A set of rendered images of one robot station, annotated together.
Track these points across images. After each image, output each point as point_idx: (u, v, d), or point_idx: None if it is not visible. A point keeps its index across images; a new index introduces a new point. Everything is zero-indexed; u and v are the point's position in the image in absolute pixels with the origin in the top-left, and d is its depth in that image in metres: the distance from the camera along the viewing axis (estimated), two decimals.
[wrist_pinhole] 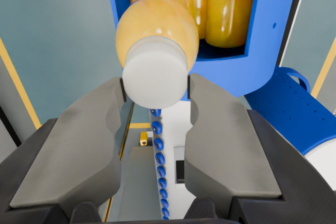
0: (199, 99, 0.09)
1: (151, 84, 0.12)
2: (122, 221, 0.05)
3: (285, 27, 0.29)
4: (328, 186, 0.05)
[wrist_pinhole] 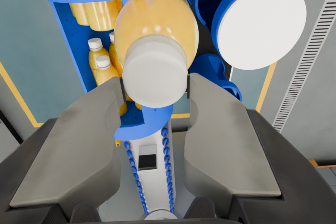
0: (199, 99, 0.09)
1: (101, 58, 0.59)
2: (122, 221, 0.05)
3: None
4: (328, 186, 0.05)
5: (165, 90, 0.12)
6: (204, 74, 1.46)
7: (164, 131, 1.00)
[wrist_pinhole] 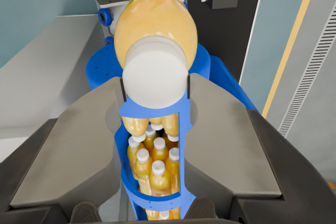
0: (199, 99, 0.09)
1: None
2: (122, 221, 0.05)
3: None
4: (328, 186, 0.05)
5: (165, 213, 0.81)
6: None
7: None
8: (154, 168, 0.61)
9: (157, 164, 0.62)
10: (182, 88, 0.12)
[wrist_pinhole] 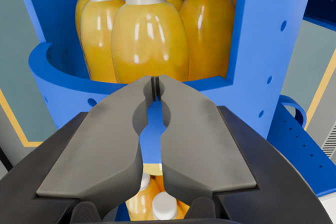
0: (170, 100, 0.09)
1: None
2: (122, 221, 0.05)
3: None
4: (295, 169, 0.06)
5: (167, 205, 0.32)
6: None
7: None
8: None
9: None
10: None
